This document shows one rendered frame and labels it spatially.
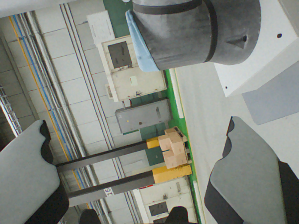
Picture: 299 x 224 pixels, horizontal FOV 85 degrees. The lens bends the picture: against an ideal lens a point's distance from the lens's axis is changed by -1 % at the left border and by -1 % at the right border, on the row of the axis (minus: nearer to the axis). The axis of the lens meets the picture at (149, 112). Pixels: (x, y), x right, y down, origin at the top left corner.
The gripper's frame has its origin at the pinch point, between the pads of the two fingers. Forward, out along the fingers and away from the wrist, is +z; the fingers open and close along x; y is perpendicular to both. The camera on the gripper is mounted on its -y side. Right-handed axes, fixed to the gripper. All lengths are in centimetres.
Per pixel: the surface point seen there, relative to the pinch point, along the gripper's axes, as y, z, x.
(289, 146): 75, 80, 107
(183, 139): 284, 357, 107
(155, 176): 409, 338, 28
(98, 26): 10, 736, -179
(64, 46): 81, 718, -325
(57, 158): 562, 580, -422
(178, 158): 339, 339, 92
